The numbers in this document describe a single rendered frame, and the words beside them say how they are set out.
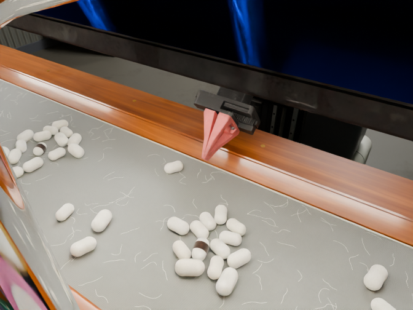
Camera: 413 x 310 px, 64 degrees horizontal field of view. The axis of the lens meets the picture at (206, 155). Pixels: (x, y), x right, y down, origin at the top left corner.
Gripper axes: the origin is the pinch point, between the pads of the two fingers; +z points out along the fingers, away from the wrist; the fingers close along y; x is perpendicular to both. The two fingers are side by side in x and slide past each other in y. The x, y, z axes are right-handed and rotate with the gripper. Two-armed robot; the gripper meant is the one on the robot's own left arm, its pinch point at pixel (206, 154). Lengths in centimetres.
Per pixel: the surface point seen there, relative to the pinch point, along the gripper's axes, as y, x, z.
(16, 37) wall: -271, 127, -51
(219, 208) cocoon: 6.3, -1.1, 6.9
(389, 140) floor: 30, 158, -72
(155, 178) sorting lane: -7.5, 1.5, 6.9
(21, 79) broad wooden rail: -60, 7, -1
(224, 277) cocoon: 12.5, -7.3, 14.2
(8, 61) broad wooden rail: -71, 9, -5
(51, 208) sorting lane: -16.7, -7.2, 18.1
